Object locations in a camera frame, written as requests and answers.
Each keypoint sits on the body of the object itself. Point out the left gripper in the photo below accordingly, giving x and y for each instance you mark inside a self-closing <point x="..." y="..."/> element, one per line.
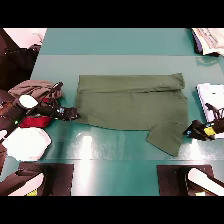
<point x="69" y="113"/>

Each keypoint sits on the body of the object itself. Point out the dark arm base plate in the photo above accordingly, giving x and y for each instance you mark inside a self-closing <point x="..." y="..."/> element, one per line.
<point x="171" y="180"/>
<point x="58" y="180"/>

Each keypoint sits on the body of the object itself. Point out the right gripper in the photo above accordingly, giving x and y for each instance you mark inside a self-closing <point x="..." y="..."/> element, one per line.
<point x="199" y="129"/>

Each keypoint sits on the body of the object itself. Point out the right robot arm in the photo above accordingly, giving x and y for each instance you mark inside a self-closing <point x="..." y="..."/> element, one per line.
<point x="204" y="181"/>

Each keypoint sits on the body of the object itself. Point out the purple garment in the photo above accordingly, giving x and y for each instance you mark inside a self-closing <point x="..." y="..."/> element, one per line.
<point x="197" y="44"/>

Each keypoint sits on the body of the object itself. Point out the red garment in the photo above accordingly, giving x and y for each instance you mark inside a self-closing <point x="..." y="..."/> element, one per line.
<point x="36" y="122"/>

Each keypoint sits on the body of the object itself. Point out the olive green T-shirt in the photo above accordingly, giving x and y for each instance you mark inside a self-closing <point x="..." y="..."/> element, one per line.
<point x="133" y="103"/>

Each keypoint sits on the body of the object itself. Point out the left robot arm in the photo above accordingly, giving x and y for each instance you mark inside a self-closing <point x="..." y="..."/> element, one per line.
<point x="15" y="113"/>

